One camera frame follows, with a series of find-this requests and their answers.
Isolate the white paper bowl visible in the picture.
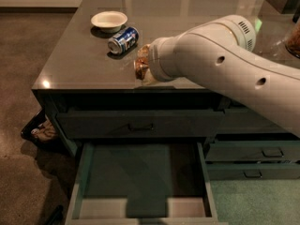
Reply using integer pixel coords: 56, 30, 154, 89
91, 11, 128, 33

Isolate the right middle drawer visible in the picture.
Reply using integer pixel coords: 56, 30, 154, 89
205, 141, 300, 162

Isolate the closed top left drawer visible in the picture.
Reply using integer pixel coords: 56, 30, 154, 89
56, 110, 224, 139

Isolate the black bag on floor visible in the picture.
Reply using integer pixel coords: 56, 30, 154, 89
21, 109, 58, 145

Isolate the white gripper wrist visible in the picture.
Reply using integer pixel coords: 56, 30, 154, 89
137, 37, 176, 85

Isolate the blue soda can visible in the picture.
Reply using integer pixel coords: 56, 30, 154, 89
108, 27, 139, 55

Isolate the grey cabinet counter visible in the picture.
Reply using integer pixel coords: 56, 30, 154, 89
31, 0, 300, 183

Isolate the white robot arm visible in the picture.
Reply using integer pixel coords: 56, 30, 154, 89
134, 15, 300, 136

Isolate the top right drawer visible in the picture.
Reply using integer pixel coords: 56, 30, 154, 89
217, 107, 286, 134

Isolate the open middle drawer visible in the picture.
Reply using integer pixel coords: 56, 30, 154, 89
65, 143, 219, 225

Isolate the orange soda can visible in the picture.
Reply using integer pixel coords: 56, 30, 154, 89
134, 57, 149, 80

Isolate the right bottom drawer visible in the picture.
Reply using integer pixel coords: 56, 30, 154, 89
206, 163, 300, 180

